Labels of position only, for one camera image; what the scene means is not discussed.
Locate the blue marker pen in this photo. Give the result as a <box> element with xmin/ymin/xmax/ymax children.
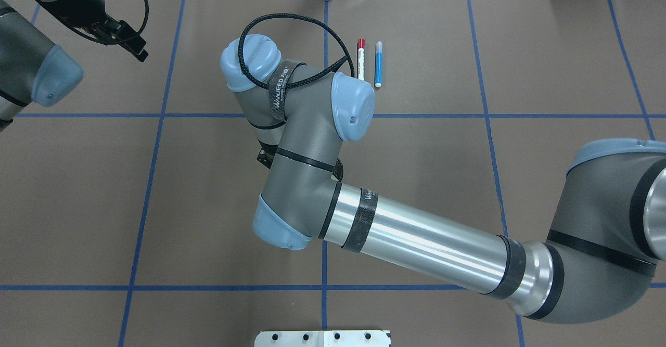
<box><xmin>374</xmin><ymin>41</ymin><xmax>383</xmax><ymax>89</ymax></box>

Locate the red capped white marker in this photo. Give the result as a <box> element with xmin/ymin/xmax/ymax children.
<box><xmin>357</xmin><ymin>38</ymin><xmax>365</xmax><ymax>81</ymax></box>

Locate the black mesh pen cup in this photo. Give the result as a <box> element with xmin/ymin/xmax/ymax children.
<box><xmin>331</xmin><ymin>158</ymin><xmax>343</xmax><ymax>182</ymax></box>

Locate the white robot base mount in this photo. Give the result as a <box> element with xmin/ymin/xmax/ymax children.
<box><xmin>254</xmin><ymin>329</ymin><xmax>392</xmax><ymax>346</ymax></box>

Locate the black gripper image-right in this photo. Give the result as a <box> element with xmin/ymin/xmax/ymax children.
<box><xmin>68</xmin><ymin>0</ymin><xmax>148</xmax><ymax>62</ymax></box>

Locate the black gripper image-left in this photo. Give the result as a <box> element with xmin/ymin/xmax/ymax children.
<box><xmin>257</xmin><ymin>138</ymin><xmax>280</xmax><ymax>169</ymax></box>

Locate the black braided cable image-left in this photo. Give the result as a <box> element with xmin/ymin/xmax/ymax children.
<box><xmin>220</xmin><ymin>12</ymin><xmax>357</xmax><ymax>92</ymax></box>

